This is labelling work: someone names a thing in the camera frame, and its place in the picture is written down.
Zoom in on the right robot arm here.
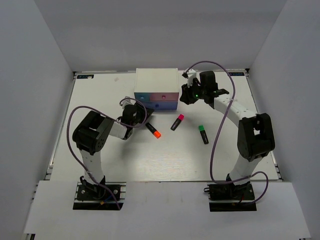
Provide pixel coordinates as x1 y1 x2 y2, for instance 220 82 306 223
180 69 275 200

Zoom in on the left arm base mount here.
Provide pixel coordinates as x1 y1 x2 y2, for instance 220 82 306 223
72 182 127 211

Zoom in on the small blue drawer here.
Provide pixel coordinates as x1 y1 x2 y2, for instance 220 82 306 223
134 92 150 102

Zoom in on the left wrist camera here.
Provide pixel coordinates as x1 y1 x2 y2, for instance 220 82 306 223
119 97 135 110

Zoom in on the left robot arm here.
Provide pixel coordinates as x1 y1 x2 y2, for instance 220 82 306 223
72 103 154 200

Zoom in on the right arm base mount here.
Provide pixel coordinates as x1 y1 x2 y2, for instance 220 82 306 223
203 182 257 212

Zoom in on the pink cap highlighter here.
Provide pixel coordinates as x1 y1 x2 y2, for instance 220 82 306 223
170 114 185 131

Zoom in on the white drawer organizer box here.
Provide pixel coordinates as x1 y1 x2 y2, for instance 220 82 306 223
134 68 179 93

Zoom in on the pink drawer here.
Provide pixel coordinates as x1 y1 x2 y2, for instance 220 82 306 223
149 92 179 102

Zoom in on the green cap highlighter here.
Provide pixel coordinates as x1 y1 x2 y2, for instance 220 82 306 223
198 125 209 145

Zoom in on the wide blue drawer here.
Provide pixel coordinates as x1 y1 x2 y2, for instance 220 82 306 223
143 101 178 111

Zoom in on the orange cap highlighter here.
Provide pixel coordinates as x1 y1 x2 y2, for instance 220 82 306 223
145 122 162 139

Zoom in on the right corner label sticker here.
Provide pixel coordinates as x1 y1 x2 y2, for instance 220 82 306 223
228 72 245 77

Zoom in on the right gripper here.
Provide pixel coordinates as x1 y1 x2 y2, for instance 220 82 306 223
180 79 207 105

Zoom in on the corner label sticker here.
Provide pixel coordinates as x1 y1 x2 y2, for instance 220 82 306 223
76 74 94 79
228 72 245 77

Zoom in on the left corner label sticker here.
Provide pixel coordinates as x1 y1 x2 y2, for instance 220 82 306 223
76 74 94 79

